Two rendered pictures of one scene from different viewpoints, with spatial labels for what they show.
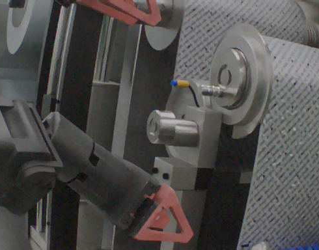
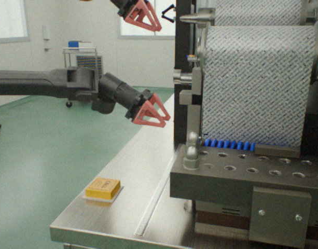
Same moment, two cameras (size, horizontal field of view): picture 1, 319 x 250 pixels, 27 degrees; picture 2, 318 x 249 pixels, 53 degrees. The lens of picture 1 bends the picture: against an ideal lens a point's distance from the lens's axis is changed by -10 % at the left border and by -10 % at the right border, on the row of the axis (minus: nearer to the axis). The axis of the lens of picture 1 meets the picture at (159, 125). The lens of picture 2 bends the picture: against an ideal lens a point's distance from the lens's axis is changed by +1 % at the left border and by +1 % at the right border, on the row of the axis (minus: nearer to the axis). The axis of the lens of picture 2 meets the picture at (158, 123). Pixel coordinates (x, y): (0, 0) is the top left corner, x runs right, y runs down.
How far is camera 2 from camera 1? 0.56 m
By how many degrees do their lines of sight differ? 41
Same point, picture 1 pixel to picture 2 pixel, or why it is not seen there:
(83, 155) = (113, 88)
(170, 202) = (147, 108)
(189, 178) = (188, 99)
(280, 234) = (228, 131)
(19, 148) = (69, 85)
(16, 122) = (75, 75)
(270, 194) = (216, 108)
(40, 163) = (82, 91)
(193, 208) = (194, 113)
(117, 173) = (129, 95)
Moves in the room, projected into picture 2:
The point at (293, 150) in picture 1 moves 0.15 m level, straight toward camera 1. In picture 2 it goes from (227, 86) to (181, 95)
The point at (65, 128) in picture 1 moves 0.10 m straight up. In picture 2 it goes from (106, 78) to (104, 37)
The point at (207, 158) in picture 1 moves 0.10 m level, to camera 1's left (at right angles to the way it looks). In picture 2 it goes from (196, 90) to (167, 85)
